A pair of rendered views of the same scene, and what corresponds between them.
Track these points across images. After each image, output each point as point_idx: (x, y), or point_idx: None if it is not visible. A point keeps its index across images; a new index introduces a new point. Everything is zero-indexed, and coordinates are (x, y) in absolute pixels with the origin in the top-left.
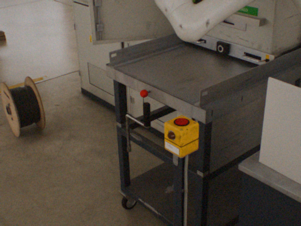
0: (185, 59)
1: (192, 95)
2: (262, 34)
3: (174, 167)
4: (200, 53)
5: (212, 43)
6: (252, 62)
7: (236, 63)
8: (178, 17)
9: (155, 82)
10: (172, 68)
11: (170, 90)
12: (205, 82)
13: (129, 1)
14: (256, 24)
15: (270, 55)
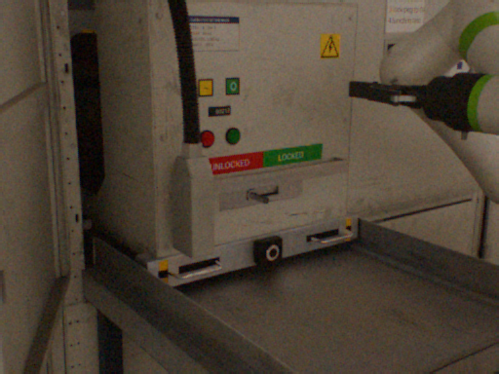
0: (266, 309)
1: (487, 320)
2: (330, 187)
3: None
4: (227, 289)
5: (236, 255)
6: (324, 246)
7: (302, 264)
8: None
9: (428, 357)
10: (329, 328)
11: (470, 342)
12: (410, 301)
13: (10, 251)
14: (343, 170)
15: (352, 217)
